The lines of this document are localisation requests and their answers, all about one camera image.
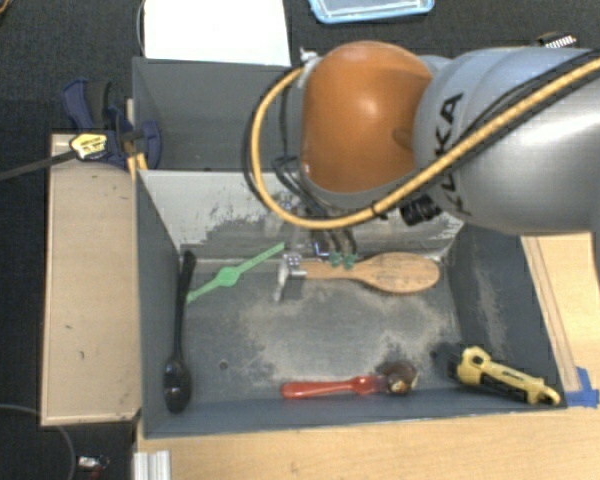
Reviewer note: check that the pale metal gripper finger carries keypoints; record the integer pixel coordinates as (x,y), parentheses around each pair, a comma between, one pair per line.
(281,283)
(296,280)

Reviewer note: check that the green plastic wristband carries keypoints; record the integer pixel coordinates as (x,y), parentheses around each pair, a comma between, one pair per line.
(226,276)

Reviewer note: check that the grey metal bin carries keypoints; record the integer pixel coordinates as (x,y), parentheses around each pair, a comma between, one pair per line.
(320,333)

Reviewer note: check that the wooden hairbrush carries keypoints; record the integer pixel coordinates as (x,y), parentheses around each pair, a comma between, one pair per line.
(395,273)

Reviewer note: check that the black plastic spoon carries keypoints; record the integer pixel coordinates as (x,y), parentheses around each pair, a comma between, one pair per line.
(177,388)

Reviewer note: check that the pale wood board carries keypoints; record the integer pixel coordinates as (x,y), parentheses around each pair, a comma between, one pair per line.
(90,288)

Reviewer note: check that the yellow and black tool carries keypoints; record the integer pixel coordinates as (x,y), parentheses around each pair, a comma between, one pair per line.
(500,378)

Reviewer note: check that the black cylinder on white bracket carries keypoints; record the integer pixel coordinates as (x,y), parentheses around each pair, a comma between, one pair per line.
(420,210)

